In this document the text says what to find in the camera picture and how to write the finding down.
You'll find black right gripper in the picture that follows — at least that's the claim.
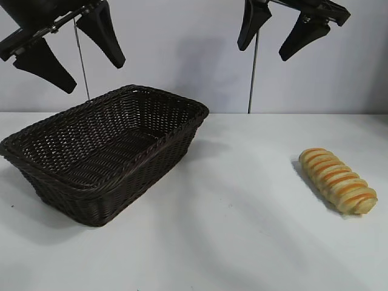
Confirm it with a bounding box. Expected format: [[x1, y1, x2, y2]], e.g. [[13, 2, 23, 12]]
[[237, 0, 352, 62]]

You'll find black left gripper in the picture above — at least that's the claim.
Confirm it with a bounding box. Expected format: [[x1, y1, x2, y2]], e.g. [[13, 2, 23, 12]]
[[0, 0, 126, 95]]

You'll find dark brown wicker basket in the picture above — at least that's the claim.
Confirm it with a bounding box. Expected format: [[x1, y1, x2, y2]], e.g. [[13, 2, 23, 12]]
[[0, 84, 210, 227]]

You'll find long striped bread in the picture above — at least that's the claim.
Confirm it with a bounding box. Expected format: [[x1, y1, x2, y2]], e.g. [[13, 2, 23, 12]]
[[298, 147, 378, 216]]

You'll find thin grey rod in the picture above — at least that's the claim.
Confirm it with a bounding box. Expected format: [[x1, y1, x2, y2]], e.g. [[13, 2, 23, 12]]
[[248, 32, 259, 114], [73, 23, 90, 99]]

